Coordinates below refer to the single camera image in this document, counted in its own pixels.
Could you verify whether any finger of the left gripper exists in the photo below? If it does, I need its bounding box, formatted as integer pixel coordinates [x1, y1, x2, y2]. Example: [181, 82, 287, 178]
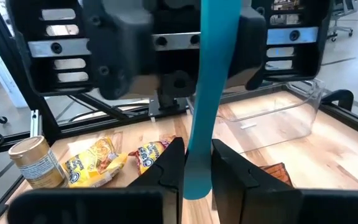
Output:
[84, 0, 160, 100]
[225, 6, 269, 91]

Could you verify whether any blue plastic spoon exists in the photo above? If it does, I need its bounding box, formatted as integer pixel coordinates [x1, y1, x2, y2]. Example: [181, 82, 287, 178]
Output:
[183, 0, 244, 201]

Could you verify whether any black aluminium table frame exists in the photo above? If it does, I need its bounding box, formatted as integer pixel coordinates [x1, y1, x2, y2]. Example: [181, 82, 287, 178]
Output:
[0, 0, 358, 156]

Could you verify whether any yellow ramen packet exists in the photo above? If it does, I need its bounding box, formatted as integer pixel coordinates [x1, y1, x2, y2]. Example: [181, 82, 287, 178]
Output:
[62, 136, 129, 189]

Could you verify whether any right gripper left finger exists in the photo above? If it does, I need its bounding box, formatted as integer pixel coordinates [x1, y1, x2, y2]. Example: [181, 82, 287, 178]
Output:
[7, 138, 185, 224]

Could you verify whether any clear plastic container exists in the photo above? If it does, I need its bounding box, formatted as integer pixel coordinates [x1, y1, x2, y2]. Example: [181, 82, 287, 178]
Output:
[186, 78, 326, 153]

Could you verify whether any orange snack packet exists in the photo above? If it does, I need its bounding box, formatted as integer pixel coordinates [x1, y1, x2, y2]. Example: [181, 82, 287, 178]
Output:
[259, 162, 294, 187]

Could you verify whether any office chair with casters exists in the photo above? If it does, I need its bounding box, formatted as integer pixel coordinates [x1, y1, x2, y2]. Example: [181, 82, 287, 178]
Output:
[326, 0, 358, 43]

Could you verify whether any black arch bracket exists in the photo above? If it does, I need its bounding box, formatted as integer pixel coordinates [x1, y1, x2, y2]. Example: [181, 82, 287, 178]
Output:
[321, 89, 355, 112]

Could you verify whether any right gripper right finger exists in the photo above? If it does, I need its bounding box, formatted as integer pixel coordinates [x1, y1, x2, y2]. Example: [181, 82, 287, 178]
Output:
[211, 139, 358, 224]

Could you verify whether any red-edged ramen packet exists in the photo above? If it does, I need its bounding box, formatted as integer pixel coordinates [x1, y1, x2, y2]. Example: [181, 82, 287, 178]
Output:
[128, 135, 177, 175]

